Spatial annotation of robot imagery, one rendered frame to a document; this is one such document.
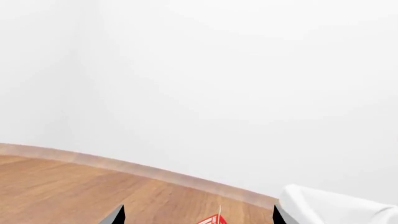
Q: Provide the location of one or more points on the white cloth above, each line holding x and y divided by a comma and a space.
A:
329, 207

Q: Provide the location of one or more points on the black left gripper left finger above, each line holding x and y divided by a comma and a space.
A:
115, 217

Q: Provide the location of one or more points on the red and white carton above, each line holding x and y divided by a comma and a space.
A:
215, 219

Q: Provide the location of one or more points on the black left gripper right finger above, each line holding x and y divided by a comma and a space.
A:
278, 217

